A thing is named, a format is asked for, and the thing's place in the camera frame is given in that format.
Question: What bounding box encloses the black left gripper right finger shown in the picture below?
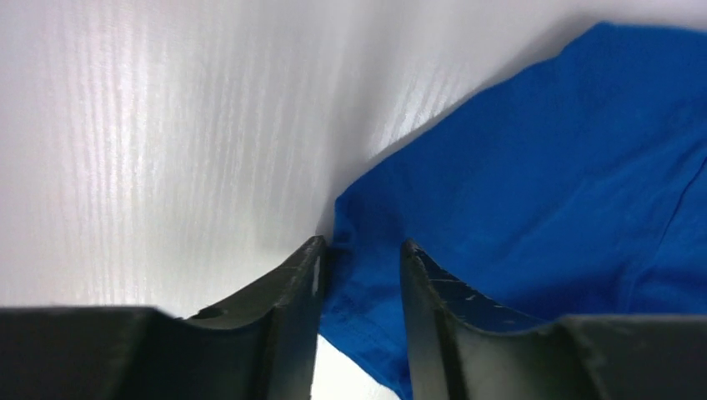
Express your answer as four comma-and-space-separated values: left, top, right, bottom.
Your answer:
400, 240, 706, 399

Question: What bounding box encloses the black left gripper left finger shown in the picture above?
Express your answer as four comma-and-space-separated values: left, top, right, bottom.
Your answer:
1, 236, 327, 399

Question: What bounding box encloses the blue panda print t-shirt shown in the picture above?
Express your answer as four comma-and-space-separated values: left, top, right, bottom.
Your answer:
320, 23, 706, 399

